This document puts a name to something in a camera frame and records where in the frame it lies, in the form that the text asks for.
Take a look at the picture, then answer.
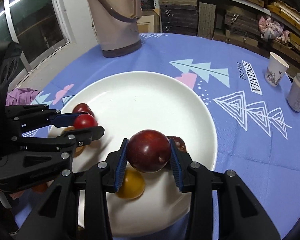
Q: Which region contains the red cherry tomato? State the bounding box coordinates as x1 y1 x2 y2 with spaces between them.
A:
73 114 98 129

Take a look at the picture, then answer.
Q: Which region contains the blue patterned tablecloth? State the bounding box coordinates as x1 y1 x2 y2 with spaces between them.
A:
25 34 300 239

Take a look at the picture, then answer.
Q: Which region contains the silver drink can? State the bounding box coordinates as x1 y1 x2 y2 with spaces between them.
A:
287 73 300 112

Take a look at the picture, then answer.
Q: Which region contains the window with white frame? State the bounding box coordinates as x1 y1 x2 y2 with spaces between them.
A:
0 0 69 74

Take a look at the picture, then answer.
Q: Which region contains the beige thermos jug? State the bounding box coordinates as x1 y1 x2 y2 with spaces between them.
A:
87 0 142 58

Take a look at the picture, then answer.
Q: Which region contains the pink crumpled cloth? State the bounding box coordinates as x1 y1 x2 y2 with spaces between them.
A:
258 16 290 44

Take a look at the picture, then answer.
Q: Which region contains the white oval plate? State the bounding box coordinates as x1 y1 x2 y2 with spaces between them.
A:
62 72 217 237

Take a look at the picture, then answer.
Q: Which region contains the small dark red plum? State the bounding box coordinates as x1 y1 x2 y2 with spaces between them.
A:
72 103 95 116

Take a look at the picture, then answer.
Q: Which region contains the yellow orange tomato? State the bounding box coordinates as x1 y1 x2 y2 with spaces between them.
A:
116 167 146 200

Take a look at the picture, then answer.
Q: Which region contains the large dark red plum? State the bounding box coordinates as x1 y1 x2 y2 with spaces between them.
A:
126 129 171 173

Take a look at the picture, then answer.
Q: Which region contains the white paper cup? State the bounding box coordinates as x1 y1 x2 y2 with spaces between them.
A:
264 52 289 87

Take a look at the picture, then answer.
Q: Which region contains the metal storage shelf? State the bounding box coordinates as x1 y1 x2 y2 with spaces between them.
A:
153 0 300 76

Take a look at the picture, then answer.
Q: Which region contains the purple cloth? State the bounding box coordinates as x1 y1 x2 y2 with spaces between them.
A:
6 88 40 106

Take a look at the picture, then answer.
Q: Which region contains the pale orange round fruit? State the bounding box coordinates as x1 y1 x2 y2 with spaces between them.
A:
62 126 86 157

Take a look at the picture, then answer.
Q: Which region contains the dark brown flat fruit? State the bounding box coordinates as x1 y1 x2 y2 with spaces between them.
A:
167 136 187 152

